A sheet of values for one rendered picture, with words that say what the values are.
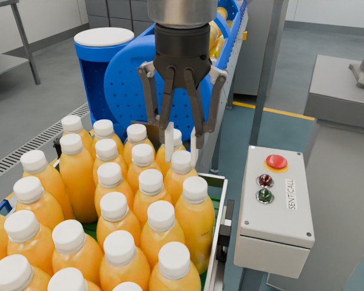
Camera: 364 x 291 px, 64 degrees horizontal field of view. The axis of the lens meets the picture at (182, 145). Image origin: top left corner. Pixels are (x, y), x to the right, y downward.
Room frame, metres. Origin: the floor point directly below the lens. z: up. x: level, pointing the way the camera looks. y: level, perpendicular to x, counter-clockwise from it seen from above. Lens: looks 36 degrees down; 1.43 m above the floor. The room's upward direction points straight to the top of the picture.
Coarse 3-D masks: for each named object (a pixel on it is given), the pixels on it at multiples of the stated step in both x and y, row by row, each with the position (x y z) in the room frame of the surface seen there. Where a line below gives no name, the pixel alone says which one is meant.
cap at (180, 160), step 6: (180, 150) 0.42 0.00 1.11; (174, 156) 0.40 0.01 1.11; (180, 156) 0.40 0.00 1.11; (186, 156) 0.40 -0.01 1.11; (174, 162) 0.39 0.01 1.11; (180, 162) 0.39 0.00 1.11; (186, 162) 0.39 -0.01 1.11; (174, 168) 0.39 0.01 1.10; (180, 168) 0.38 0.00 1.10; (186, 168) 0.39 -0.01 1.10
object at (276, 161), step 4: (268, 156) 0.40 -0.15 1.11; (272, 156) 0.40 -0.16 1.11; (276, 156) 0.40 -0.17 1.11; (280, 156) 0.40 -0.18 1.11; (268, 160) 0.39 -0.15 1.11; (272, 160) 0.39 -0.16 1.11; (276, 160) 0.39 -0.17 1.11; (280, 160) 0.39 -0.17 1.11; (284, 160) 0.39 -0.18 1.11; (268, 164) 0.39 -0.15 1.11; (272, 164) 0.38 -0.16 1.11; (276, 164) 0.38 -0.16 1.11; (280, 164) 0.38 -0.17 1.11; (284, 164) 0.38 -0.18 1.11; (276, 168) 0.38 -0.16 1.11; (280, 168) 0.38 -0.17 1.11
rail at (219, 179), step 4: (200, 176) 0.50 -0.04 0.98; (204, 176) 0.50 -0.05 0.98; (208, 176) 0.50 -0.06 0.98; (212, 176) 0.50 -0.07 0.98; (216, 176) 0.50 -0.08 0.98; (220, 176) 0.50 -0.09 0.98; (208, 180) 0.50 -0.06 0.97; (212, 180) 0.49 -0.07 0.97; (216, 180) 0.49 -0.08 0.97; (220, 180) 0.49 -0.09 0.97; (208, 184) 0.50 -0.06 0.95; (212, 184) 0.49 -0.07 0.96; (216, 184) 0.49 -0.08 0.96; (220, 184) 0.49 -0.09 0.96
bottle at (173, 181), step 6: (192, 168) 0.40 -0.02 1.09; (168, 174) 0.40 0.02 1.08; (174, 174) 0.39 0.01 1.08; (180, 174) 0.39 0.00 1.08; (186, 174) 0.39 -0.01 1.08; (192, 174) 0.39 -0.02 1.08; (168, 180) 0.39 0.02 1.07; (174, 180) 0.38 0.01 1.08; (180, 180) 0.38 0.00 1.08; (168, 186) 0.38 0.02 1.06; (174, 186) 0.38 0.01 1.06; (180, 186) 0.37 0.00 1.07; (174, 192) 0.37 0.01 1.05; (180, 192) 0.37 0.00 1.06; (174, 198) 0.37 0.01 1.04; (174, 204) 0.37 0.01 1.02
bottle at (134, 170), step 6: (132, 162) 0.43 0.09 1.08; (150, 162) 0.41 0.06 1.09; (156, 162) 0.43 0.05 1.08; (132, 168) 0.41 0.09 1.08; (138, 168) 0.41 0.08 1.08; (144, 168) 0.41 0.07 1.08; (150, 168) 0.41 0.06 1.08; (156, 168) 0.41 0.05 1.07; (132, 174) 0.40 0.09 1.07; (138, 174) 0.40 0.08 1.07; (162, 174) 0.43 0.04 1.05; (132, 180) 0.40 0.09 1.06; (138, 180) 0.39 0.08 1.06; (132, 186) 0.39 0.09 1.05; (138, 186) 0.39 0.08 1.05
